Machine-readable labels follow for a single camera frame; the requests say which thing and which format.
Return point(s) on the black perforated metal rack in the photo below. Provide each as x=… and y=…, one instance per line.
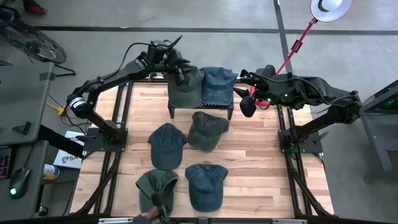
x=228, y=108

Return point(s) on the black desk support bar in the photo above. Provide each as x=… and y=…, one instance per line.
x=59, y=141

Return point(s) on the black computer mouse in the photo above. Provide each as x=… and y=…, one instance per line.
x=20, y=180

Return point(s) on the small black round knob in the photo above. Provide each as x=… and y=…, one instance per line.
x=43, y=211

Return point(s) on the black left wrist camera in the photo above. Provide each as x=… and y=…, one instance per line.
x=155, y=51

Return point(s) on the grey desk top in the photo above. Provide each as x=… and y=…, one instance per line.
x=21, y=99
x=31, y=205

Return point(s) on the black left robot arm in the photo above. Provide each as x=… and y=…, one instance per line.
x=109, y=78

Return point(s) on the black floor fan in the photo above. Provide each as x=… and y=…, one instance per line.
x=34, y=43

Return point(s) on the person's red shoe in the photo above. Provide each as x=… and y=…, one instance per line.
x=35, y=8

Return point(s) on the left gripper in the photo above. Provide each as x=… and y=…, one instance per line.
x=174, y=60

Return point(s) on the white blue yellow can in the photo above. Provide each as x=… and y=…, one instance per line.
x=49, y=171

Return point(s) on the dark metal cart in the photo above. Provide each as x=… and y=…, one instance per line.
x=373, y=135

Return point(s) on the backlit keyboard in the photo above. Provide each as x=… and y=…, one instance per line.
x=4, y=165

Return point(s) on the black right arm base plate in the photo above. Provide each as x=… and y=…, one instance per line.
x=312, y=146

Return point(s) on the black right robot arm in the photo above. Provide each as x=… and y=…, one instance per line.
x=323, y=90

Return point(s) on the dark blue denim cap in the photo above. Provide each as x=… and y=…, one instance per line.
x=167, y=146

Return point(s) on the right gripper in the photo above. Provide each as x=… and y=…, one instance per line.
x=264, y=87

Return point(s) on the green washed cotton cap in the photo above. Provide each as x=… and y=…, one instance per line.
x=206, y=130
x=186, y=93
x=155, y=183

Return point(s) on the white printed box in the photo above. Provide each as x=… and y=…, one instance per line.
x=66, y=160

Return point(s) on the yellow power plug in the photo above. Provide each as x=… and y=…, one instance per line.
x=62, y=109

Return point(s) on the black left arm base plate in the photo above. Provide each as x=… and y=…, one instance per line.
x=93, y=144

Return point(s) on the black wedge stand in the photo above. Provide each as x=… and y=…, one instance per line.
x=23, y=128

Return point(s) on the red lamp with white shade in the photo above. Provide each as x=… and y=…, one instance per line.
x=342, y=12

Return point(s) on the black tape strip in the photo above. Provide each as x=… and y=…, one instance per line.
x=47, y=76

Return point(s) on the silver aluminium bracket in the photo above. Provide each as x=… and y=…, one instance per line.
x=115, y=220
x=289, y=221

